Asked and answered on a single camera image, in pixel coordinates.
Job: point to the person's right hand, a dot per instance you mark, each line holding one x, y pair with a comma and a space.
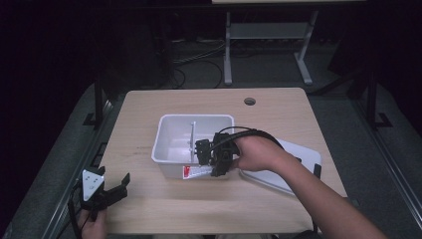
258, 154

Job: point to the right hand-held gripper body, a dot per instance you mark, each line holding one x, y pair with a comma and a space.
223, 151

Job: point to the person's left hand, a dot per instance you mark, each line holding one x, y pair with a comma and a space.
94, 225

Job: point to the aluminium floor rail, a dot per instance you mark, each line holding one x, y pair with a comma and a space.
391, 159
76, 172

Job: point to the black metal stand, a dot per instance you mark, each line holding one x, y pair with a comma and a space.
98, 99
372, 99

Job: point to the white plastic storage box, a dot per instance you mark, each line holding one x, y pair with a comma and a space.
175, 139

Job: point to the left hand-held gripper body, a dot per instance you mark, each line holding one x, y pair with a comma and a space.
93, 186

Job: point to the white metal stand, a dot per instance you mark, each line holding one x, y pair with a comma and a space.
268, 31

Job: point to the white box lid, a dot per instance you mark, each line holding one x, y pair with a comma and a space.
298, 159

